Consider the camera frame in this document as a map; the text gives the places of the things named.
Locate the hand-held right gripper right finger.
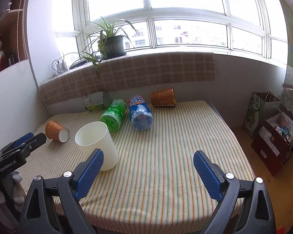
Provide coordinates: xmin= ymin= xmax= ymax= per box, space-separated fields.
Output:
xmin=193 ymin=150 xmax=276 ymax=234

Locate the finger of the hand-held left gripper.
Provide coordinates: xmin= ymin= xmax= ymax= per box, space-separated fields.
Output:
xmin=0 ymin=132 xmax=35 ymax=156
xmin=13 ymin=133 xmax=47 ymax=161

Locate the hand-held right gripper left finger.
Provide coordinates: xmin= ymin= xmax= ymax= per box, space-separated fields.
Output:
xmin=18 ymin=149 xmax=104 ymax=234

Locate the small orange paper cup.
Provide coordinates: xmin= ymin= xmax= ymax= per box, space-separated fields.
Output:
xmin=45 ymin=120 xmax=70 ymax=142

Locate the white plastic cup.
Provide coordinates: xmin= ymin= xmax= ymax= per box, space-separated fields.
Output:
xmin=75 ymin=121 xmax=119 ymax=171

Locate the large orange cup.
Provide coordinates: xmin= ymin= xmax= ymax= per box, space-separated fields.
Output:
xmin=151 ymin=87 xmax=176 ymax=108

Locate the grey fuzzy cloth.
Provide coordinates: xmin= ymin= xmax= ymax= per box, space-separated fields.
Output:
xmin=0 ymin=171 xmax=26 ymax=215

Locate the green plastic bottle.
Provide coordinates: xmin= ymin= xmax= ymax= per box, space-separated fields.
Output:
xmin=98 ymin=99 xmax=129 ymax=132

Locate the dark red cardboard box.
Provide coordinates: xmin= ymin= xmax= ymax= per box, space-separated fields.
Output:
xmin=251 ymin=112 xmax=293 ymax=177

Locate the green and white paper bag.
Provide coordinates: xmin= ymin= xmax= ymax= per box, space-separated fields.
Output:
xmin=243 ymin=91 xmax=281 ymax=138

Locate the blue label plastic bottle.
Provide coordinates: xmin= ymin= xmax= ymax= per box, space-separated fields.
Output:
xmin=128 ymin=95 xmax=153 ymax=131

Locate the black flat device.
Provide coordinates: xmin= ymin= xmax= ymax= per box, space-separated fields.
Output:
xmin=69 ymin=58 xmax=89 ymax=69

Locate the crumpled packaging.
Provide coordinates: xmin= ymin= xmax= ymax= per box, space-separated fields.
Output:
xmin=271 ymin=117 xmax=293 ymax=142

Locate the wooden shelf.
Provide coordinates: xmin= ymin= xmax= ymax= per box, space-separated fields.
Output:
xmin=0 ymin=0 xmax=33 ymax=79

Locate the brown checked blanket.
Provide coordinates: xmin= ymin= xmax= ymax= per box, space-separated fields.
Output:
xmin=39 ymin=52 xmax=215 ymax=113

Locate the spider plant in black pot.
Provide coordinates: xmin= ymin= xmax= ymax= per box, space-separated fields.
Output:
xmin=79 ymin=17 xmax=138 ymax=79

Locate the white charger with cables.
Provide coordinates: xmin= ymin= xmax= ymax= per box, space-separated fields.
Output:
xmin=40 ymin=51 xmax=82 ymax=84

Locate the bead cord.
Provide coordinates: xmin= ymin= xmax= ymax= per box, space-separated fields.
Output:
xmin=15 ymin=0 xmax=32 ymax=71

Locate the white window frame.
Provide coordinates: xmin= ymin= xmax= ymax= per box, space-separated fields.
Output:
xmin=52 ymin=0 xmax=289 ymax=66

